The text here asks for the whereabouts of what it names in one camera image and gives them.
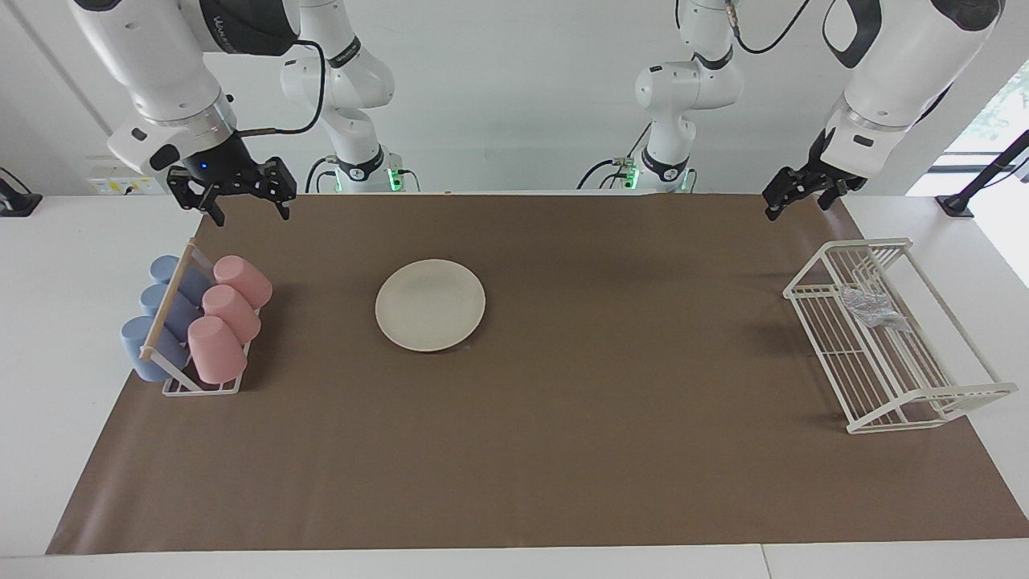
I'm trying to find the cup rack with wooden rod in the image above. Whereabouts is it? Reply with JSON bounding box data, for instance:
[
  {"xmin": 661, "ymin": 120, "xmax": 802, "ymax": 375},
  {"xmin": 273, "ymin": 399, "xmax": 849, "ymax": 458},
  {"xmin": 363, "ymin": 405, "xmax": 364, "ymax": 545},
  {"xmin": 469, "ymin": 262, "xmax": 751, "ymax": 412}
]
[{"xmin": 138, "ymin": 236, "xmax": 263, "ymax": 397}]

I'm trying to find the pink plastic cup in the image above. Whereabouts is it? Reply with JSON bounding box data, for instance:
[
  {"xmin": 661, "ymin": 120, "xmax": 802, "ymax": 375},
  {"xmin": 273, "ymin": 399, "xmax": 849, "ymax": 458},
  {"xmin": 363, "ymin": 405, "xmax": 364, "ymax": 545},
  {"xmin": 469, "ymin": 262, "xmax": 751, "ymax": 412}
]
[
  {"xmin": 201, "ymin": 285, "xmax": 262, "ymax": 345},
  {"xmin": 212, "ymin": 255, "xmax": 273, "ymax": 310},
  {"xmin": 187, "ymin": 315, "xmax": 248, "ymax": 385}
]

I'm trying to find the black table clamp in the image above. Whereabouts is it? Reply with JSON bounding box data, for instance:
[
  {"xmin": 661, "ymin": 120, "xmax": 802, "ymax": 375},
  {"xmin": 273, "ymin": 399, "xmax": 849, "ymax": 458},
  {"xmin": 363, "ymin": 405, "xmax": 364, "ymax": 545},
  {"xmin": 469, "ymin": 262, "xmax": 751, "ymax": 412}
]
[{"xmin": 0, "ymin": 166, "xmax": 43, "ymax": 219}]

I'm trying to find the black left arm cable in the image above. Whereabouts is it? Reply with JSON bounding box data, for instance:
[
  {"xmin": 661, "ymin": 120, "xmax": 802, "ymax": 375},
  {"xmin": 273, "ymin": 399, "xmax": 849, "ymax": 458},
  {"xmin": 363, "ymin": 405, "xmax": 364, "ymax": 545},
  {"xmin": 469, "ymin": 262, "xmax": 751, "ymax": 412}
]
[{"xmin": 674, "ymin": 0, "xmax": 814, "ymax": 57}]

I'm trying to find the blue plastic cup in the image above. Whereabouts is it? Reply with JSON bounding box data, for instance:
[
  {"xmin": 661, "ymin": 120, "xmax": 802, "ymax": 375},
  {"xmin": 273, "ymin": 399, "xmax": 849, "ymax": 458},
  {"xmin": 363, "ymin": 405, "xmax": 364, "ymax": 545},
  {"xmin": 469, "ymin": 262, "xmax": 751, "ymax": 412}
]
[
  {"xmin": 120, "ymin": 315, "xmax": 192, "ymax": 383},
  {"xmin": 149, "ymin": 255, "xmax": 214, "ymax": 306},
  {"xmin": 139, "ymin": 283, "xmax": 203, "ymax": 343}
]

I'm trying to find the white wire dish rack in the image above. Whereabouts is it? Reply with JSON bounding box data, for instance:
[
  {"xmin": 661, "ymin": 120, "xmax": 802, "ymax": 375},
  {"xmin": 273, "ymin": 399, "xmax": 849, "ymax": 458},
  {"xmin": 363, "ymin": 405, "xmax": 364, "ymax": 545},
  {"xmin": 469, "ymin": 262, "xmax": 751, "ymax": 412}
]
[{"xmin": 782, "ymin": 236, "xmax": 1019, "ymax": 436}]

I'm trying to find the cream round plate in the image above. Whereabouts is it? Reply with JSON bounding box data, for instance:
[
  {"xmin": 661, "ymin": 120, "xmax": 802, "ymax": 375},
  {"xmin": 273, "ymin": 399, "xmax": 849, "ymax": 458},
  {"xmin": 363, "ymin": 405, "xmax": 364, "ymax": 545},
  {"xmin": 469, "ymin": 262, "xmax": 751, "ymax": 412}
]
[{"xmin": 375, "ymin": 258, "xmax": 487, "ymax": 354}]

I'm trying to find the black base cable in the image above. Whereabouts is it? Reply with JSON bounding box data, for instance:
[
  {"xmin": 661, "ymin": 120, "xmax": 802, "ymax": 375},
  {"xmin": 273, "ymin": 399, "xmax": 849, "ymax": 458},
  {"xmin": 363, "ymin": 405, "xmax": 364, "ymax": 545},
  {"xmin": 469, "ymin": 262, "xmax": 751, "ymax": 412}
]
[
  {"xmin": 575, "ymin": 121, "xmax": 654, "ymax": 191},
  {"xmin": 305, "ymin": 155, "xmax": 338, "ymax": 195}
]

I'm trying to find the white wall power outlet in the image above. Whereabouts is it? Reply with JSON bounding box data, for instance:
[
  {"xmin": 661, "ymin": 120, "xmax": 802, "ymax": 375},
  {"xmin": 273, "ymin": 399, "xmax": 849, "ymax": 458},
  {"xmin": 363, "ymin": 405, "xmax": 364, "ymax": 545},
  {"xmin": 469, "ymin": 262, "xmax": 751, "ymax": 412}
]
[{"xmin": 86, "ymin": 154, "xmax": 168, "ymax": 197}]

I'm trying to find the brown table mat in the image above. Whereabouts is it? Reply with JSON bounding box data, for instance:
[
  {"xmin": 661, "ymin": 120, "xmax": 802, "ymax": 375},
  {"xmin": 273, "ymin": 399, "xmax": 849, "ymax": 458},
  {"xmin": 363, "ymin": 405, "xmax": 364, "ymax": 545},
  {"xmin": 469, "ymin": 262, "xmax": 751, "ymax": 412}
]
[{"xmin": 46, "ymin": 191, "xmax": 1029, "ymax": 556}]

